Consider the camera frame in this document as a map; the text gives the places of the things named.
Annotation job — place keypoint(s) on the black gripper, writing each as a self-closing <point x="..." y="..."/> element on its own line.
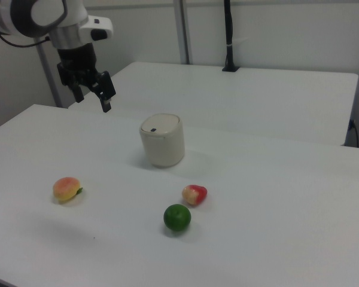
<point x="76" y="64"/>

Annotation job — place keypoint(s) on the beige lidded garbage bin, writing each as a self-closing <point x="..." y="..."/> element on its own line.
<point x="163" y="146"/>

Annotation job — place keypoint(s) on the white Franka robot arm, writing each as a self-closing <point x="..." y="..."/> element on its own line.
<point x="65" y="33"/>

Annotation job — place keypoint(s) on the pink yellow toy peach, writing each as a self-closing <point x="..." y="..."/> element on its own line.
<point x="64" y="188"/>

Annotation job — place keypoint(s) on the red yellow toy fruit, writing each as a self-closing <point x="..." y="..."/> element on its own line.
<point x="194" y="194"/>

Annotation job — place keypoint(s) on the green toy lime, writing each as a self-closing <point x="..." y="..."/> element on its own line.
<point x="177" y="217"/>

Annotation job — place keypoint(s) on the grey partition post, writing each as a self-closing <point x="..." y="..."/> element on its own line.
<point x="183" y="30"/>
<point x="52" y="86"/>

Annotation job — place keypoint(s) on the black camera pole with base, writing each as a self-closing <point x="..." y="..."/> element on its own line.
<point x="228" y="30"/>

